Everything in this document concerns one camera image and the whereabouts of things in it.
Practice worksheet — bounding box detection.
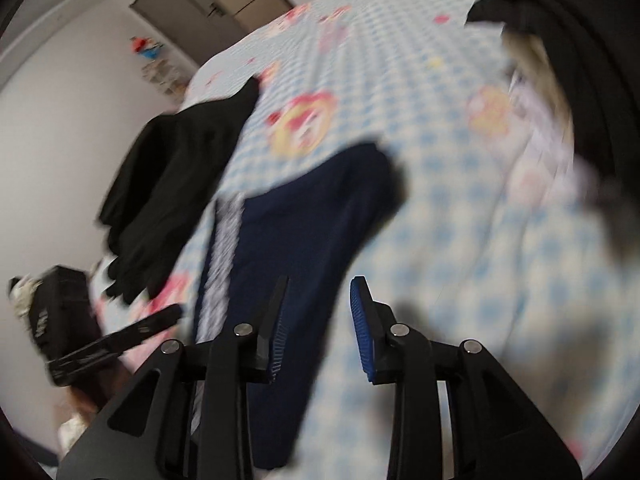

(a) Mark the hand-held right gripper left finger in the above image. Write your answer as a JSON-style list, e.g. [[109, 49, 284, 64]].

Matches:
[[56, 275, 290, 480]]

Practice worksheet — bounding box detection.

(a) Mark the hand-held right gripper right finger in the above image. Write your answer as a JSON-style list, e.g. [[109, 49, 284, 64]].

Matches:
[[350, 275, 583, 480]]

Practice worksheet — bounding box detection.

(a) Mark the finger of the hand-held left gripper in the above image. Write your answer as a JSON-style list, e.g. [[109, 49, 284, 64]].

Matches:
[[47, 304, 183, 387]]

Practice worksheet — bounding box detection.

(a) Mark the navy garment with white stripes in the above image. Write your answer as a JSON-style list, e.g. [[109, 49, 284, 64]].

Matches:
[[190, 142, 408, 471]]

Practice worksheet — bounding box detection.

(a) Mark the blue checked printed blanket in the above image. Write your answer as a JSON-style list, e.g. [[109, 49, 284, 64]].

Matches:
[[95, 0, 640, 476]]

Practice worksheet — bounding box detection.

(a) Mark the black garment pile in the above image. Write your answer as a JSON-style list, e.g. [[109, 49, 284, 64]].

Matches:
[[97, 77, 261, 306]]

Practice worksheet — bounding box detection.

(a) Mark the white crumpled garment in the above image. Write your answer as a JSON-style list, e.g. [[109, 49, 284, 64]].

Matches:
[[505, 70, 601, 211]]

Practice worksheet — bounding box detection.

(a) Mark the cream garment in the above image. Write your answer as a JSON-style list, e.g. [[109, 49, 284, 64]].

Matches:
[[502, 30, 573, 126]]

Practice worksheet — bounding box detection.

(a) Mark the grey door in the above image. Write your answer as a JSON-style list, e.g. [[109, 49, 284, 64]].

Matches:
[[130, 0, 246, 66]]

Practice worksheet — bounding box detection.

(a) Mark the black folded garment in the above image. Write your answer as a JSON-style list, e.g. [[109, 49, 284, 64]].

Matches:
[[465, 0, 640, 186]]

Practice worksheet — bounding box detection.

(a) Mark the white wire shelf rack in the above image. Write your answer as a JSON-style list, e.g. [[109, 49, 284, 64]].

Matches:
[[142, 57, 193, 99]]

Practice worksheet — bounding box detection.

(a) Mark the red and blue wall toy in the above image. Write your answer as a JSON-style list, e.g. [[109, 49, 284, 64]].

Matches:
[[131, 36, 166, 60]]

